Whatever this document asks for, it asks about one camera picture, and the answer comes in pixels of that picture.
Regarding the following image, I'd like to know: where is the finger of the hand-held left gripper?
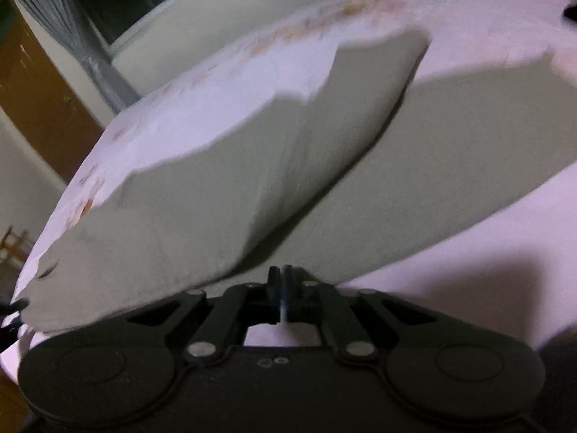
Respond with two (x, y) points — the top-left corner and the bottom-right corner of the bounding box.
(0, 298), (31, 326)

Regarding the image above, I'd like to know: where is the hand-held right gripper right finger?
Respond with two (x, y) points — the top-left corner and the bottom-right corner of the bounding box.
(281, 264), (439, 367)

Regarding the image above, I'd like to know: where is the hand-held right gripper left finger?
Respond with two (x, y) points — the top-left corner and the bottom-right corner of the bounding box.
(126, 265), (283, 368)

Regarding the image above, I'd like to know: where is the grey towel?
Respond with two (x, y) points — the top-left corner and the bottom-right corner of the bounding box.
(11, 27), (577, 332)

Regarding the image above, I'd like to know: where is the wooden chair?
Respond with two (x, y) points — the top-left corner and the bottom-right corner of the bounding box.
(0, 226), (34, 271)

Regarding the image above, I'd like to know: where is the bed with pink floral sheet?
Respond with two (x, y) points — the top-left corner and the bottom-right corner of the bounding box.
(0, 0), (577, 371)

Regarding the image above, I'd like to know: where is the brown wooden door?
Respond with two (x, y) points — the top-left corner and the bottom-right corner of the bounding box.
(0, 0), (104, 185)

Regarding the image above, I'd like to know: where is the grey curtain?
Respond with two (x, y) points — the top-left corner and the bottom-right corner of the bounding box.
(4, 0), (140, 113)

